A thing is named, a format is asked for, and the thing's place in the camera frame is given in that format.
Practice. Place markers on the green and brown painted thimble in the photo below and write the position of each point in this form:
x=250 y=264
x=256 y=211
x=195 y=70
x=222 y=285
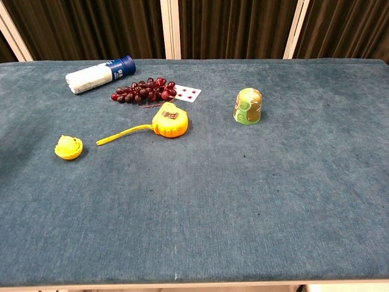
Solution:
x=247 y=106

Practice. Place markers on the yellow broken eggshell piece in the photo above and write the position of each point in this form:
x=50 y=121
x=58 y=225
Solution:
x=68 y=149

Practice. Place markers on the yellow tape measure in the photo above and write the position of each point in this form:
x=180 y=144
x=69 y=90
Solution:
x=170 y=121

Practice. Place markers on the hearts playing card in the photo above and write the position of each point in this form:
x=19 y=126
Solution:
x=190 y=93

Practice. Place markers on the blue table cloth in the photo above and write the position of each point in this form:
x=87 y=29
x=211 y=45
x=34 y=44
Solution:
x=212 y=197

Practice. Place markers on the dark red grape bunch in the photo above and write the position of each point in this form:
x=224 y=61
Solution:
x=143 y=91

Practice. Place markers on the white bottle with blue cap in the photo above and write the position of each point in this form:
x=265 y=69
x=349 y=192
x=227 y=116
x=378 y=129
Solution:
x=91 y=77

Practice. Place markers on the dark brown curtain panel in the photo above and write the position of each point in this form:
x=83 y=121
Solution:
x=234 y=27
x=343 y=27
x=6 y=51
x=91 y=27

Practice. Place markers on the white frame post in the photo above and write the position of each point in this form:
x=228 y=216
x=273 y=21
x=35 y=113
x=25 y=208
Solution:
x=171 y=30
x=16 y=39
x=296 y=30

